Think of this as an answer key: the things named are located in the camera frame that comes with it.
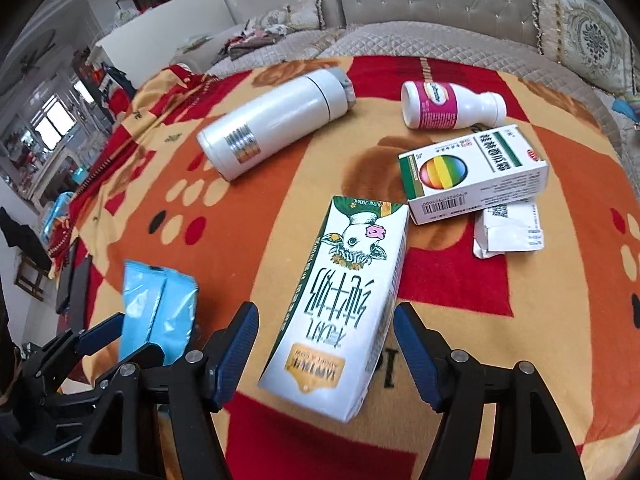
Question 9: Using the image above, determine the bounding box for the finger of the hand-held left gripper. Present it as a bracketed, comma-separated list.
[75, 342, 167, 401]
[40, 312, 126, 361]

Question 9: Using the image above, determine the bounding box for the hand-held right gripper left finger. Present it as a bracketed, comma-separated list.
[75, 301, 261, 480]

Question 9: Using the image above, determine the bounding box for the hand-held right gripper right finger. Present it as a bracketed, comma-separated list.
[394, 302, 586, 480]

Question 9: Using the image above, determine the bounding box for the light blue plastic packet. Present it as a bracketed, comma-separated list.
[122, 260, 200, 368]

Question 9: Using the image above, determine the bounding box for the white milk carton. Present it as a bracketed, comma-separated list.
[257, 196, 410, 423]

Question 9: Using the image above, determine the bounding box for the black flat device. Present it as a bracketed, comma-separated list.
[55, 255, 93, 313]

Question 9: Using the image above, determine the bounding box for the wooden stool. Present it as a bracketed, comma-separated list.
[12, 255, 43, 303]

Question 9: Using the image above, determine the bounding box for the blue wet wipes pack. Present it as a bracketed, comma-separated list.
[42, 191, 73, 241]

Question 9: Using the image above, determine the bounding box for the torn small white box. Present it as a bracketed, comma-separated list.
[472, 200, 546, 259]

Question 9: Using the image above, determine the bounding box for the orange red printed blanket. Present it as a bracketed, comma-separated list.
[47, 55, 640, 461]

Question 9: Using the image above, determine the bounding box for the white medicine box green stripe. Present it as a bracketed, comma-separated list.
[398, 125, 549, 225]

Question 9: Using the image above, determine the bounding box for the window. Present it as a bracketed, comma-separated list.
[30, 100, 76, 151]

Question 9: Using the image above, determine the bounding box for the white thermos bottle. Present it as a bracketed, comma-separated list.
[196, 69, 357, 182]

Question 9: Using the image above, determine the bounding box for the white bottle magenta label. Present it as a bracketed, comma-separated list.
[401, 80, 507, 130]

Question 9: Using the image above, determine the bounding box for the dark ceiling fan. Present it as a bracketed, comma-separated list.
[12, 30, 58, 73]

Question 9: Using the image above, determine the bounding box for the white cabinet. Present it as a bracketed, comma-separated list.
[95, 0, 241, 96]

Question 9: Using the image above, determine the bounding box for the pile of clothes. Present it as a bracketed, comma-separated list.
[222, 25, 291, 58]

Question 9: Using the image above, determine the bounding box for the blue striped cloth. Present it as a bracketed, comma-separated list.
[612, 92, 640, 121]

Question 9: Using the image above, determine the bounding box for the small ornate patterned cushion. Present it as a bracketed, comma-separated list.
[250, 0, 323, 36]

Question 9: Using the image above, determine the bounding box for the large ornate patterned cushion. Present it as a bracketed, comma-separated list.
[530, 0, 633, 96]

